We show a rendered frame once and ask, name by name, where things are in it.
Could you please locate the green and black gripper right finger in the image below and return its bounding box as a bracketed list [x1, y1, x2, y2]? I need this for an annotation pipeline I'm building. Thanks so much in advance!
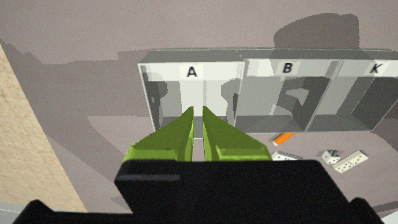
[203, 106, 273, 161]

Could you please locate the white rack of three labelled bins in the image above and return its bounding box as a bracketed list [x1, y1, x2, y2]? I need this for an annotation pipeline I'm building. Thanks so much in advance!
[138, 47, 398, 139]

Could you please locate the orange battery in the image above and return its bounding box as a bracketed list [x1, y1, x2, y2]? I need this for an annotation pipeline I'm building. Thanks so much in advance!
[273, 133, 295, 146]

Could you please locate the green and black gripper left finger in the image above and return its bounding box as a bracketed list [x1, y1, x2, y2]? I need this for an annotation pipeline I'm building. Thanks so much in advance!
[122, 106, 194, 163]

